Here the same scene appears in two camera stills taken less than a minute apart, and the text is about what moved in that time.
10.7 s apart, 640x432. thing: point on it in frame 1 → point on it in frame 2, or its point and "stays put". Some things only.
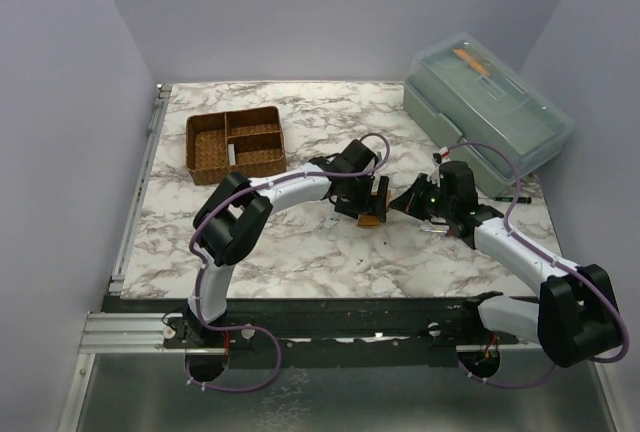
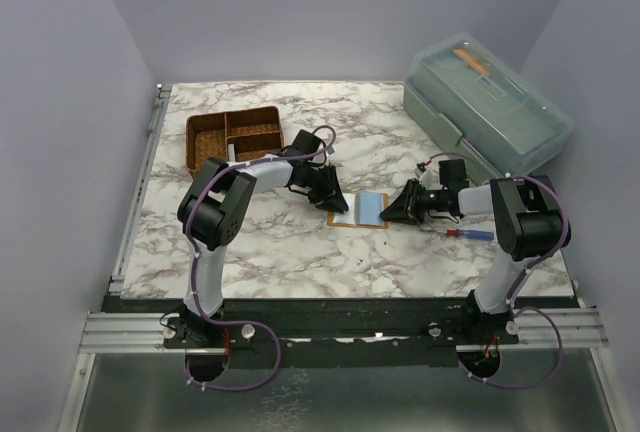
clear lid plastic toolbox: x=510 y=127 stays put
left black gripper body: x=357 y=198 → x=312 y=180
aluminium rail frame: x=119 y=332 stays put
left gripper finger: x=382 y=200 → x=330 y=196
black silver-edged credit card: x=231 y=154 stays put
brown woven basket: x=247 y=142 stays put
